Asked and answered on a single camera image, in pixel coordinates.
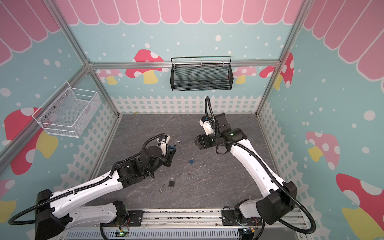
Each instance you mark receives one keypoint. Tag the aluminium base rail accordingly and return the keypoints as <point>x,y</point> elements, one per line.
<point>183,218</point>

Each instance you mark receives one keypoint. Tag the black wire mesh basket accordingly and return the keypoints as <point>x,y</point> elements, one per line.
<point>213,73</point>

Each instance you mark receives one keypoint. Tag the white wire mesh basket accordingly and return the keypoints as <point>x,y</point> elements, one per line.
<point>68,112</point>

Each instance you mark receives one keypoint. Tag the right green circuit board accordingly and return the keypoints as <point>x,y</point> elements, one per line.
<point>248,231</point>

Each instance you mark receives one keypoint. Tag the white slotted cable duct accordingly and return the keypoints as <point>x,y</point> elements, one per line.
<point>176,234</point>

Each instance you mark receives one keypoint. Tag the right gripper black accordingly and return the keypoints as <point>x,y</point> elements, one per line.
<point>202,141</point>

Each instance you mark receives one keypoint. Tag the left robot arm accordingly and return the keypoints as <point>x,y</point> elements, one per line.
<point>56,212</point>

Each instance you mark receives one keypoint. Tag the black padlock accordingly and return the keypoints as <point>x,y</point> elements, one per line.
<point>172,183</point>

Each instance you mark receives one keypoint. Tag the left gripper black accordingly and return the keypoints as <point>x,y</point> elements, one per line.
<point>169,156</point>

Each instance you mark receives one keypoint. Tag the green circuit board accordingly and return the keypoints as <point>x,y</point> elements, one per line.
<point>248,231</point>
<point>122,233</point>

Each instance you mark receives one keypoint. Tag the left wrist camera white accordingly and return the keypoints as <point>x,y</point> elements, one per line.
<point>163,143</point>

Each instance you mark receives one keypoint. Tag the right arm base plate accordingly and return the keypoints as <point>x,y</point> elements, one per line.
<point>234,218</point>

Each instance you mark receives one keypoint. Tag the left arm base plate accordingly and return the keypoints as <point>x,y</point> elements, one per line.
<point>131,218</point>

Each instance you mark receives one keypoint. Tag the left green circuit board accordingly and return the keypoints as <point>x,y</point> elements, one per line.
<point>122,233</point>

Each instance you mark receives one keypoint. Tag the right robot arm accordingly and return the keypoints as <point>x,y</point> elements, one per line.
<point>278,197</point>

